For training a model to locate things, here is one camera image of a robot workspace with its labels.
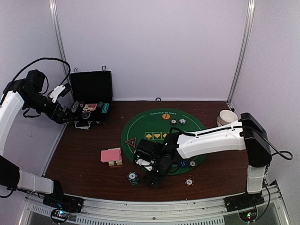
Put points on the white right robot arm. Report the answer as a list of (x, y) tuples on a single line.
[(243, 134)]

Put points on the black poker case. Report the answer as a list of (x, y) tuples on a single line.
[(92, 87)]

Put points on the blue round button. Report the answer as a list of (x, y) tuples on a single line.
[(183, 163)]

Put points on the dark blue chip stack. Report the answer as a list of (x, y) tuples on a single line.
[(133, 178)]

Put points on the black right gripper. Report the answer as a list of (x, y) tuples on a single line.
[(153, 182)]

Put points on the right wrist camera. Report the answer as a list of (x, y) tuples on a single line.
[(147, 154)]

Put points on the upper white bowl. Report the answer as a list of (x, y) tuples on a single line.
[(227, 117)]

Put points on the brown chip stack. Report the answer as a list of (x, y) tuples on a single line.
[(189, 182)]

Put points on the red triangular dealer marker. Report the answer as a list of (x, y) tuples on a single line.
[(131, 142)]

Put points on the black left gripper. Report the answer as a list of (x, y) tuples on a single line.
[(58, 118)]

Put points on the round green poker mat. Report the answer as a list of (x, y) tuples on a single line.
[(151, 126)]

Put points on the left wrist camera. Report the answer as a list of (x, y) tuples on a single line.
[(59, 91)]

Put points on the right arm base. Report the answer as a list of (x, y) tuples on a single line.
[(245, 204)]

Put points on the white black chips in case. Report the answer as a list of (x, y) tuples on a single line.
[(76, 105)]

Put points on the blue white chip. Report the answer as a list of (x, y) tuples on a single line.
[(182, 121)]

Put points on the red card deck in case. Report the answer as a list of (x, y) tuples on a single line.
[(89, 107)]

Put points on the orange round button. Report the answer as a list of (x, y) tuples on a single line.
[(166, 116)]

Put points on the pink playing card deck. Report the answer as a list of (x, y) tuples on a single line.
[(104, 156)]

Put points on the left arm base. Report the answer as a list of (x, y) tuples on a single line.
[(62, 209)]

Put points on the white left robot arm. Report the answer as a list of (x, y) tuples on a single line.
[(25, 94)]

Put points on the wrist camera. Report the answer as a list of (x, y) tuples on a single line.
[(147, 154), (59, 91)]

